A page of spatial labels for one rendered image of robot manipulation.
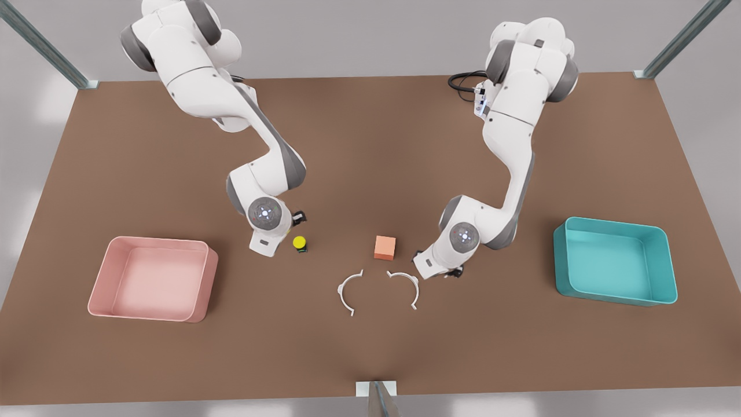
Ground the pink storage box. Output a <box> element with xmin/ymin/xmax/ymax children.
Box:
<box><xmin>87</xmin><ymin>236</ymin><xmax>219</xmax><ymax>323</ymax></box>

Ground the blue storage box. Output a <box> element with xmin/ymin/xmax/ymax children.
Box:
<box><xmin>553</xmin><ymin>217</ymin><xmax>678</xmax><ymax>306</ymax></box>

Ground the white curved clip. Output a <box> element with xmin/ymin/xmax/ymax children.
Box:
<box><xmin>337</xmin><ymin>269</ymin><xmax>365</xmax><ymax>317</ymax></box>
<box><xmin>386</xmin><ymin>270</ymin><xmax>420</xmax><ymax>310</ymax></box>

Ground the orange cube block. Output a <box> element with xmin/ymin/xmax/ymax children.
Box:
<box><xmin>373</xmin><ymin>235</ymin><xmax>397</xmax><ymax>261</ymax></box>

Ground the silver frame post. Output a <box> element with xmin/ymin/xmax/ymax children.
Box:
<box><xmin>355</xmin><ymin>381</ymin><xmax>400</xmax><ymax>417</ymax></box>
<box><xmin>633</xmin><ymin>0</ymin><xmax>733</xmax><ymax>81</ymax></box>
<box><xmin>0</xmin><ymin>0</ymin><xmax>100</xmax><ymax>90</ymax></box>

